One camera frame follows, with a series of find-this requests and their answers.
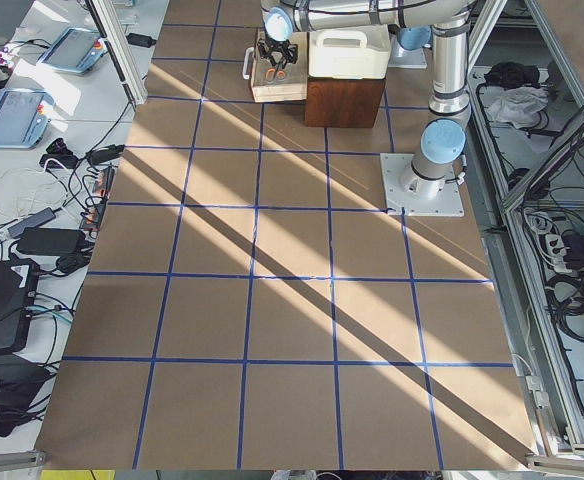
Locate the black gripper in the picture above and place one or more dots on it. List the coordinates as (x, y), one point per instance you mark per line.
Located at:
(277, 51)

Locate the white drawer handle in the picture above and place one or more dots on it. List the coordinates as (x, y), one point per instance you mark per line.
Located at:
(248, 63)

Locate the grey orange scissors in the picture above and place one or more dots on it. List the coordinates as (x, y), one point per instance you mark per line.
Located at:
(275, 73)

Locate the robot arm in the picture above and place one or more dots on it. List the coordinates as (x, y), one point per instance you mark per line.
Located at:
(443, 139)

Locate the dark wooden cabinet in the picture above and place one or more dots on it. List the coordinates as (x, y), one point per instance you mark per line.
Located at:
(343, 103)

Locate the white plastic tray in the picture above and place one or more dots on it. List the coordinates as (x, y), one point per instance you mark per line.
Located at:
(355, 53)

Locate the black power adapter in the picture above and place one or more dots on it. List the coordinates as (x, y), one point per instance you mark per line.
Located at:
(140, 40)

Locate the far blue teach pendant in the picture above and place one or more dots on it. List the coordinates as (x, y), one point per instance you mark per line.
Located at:
(75, 51)

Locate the blue teach pendant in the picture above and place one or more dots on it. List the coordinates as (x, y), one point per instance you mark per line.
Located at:
(75, 51)
(23, 117)

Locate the orange black power strip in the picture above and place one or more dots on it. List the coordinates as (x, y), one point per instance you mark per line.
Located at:
(97, 186)

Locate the near blue teach pendant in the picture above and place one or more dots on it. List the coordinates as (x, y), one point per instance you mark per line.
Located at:
(23, 117)

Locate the white crumpled cloth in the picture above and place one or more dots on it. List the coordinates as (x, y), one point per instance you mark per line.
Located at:
(520, 106)

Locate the black power brick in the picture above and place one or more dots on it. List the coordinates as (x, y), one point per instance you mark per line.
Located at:
(50, 241)

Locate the white power strip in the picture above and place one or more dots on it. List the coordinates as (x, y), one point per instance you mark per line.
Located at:
(549, 242)

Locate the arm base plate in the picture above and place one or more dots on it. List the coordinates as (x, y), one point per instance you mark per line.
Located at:
(410, 195)
(407, 59)

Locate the aluminium frame post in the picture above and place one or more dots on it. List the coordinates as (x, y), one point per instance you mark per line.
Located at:
(107, 22)

